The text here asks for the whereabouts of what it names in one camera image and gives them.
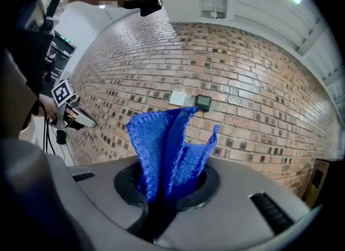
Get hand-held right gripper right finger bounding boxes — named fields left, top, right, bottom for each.
left=176, top=166, right=222, bottom=212

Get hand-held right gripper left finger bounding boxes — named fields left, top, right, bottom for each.
left=113, top=162, right=149, bottom=211

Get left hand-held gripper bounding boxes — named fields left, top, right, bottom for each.
left=51, top=79, right=98, bottom=131

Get blue knitted cloth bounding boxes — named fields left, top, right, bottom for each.
left=126, top=106, right=220, bottom=205

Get black wall control panel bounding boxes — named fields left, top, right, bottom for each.
left=195, top=94, right=213, bottom=112

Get person's left hand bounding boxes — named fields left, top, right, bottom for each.
left=39, top=93, right=79, bottom=121

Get black cables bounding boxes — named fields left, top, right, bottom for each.
left=42, top=117, right=67, bottom=157

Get white wall switch plate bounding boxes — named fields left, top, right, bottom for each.
left=169, top=91, right=187, bottom=106

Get black shoulder strap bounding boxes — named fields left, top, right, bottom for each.
left=40, top=0, right=77, bottom=32

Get black head-worn camera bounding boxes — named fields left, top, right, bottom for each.
left=139, top=0, right=164, bottom=17

